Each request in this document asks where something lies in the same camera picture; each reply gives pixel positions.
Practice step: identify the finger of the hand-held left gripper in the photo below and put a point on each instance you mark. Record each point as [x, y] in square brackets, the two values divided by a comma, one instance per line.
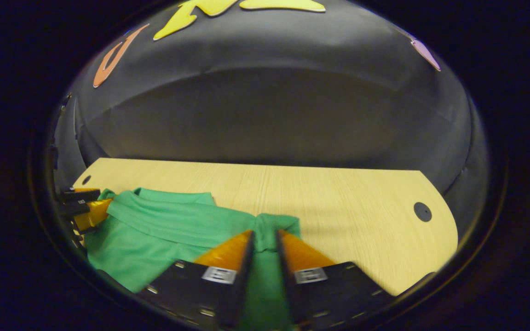
[90, 215]
[78, 195]

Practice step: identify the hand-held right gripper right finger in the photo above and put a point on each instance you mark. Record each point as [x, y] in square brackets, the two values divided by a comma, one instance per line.
[284, 276]

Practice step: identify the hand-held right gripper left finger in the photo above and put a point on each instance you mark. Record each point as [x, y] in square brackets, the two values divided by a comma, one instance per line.
[245, 271]

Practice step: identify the green T-shirt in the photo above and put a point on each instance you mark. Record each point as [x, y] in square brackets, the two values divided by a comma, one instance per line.
[164, 230]

